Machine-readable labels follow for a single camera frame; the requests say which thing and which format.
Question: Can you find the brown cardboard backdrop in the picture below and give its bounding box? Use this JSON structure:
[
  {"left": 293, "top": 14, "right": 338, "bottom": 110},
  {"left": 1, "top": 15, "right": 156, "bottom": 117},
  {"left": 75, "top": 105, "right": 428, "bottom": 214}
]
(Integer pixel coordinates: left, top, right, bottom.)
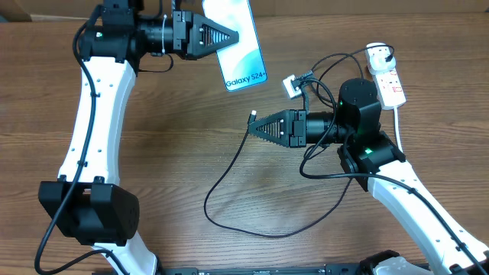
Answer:
[{"left": 1, "top": 0, "right": 488, "bottom": 21}]

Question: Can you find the white power strip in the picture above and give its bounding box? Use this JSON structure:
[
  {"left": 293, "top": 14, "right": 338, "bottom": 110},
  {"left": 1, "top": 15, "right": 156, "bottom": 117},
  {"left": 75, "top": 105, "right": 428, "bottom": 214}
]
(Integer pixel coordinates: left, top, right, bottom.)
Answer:
[{"left": 373, "top": 69, "right": 406, "bottom": 110}]

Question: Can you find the Samsung Galaxy smartphone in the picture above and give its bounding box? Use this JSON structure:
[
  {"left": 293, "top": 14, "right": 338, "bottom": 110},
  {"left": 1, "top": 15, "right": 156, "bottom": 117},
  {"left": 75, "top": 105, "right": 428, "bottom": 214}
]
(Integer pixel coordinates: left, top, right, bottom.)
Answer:
[{"left": 202, "top": 0, "right": 267, "bottom": 92}]

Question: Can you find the white power strip cord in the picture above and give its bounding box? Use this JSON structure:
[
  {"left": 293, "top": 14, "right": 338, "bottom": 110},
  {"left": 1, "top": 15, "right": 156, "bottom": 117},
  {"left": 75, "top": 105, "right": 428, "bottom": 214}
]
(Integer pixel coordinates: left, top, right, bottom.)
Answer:
[{"left": 392, "top": 106, "right": 403, "bottom": 152}]

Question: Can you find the white charger plug adapter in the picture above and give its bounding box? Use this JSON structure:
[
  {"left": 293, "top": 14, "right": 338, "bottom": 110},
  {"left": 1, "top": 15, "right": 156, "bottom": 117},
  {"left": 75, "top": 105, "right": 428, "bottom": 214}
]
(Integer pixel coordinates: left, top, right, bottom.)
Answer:
[{"left": 364, "top": 42, "right": 397, "bottom": 75}]

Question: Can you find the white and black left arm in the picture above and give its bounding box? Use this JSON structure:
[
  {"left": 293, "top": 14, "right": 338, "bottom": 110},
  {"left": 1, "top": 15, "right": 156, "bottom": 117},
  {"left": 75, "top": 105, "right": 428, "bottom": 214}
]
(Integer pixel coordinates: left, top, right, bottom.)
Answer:
[{"left": 38, "top": 1, "right": 239, "bottom": 274}]

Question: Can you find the black USB charging cable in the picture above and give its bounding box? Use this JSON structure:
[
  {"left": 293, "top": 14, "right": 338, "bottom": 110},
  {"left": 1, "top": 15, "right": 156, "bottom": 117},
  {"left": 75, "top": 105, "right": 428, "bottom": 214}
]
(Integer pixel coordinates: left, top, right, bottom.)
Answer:
[{"left": 203, "top": 44, "right": 395, "bottom": 239}]

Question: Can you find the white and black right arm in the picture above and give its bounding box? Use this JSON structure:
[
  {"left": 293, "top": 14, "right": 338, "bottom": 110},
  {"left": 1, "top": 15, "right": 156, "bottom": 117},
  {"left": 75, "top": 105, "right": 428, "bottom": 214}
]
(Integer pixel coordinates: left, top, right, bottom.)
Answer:
[{"left": 248, "top": 78, "right": 488, "bottom": 274}]

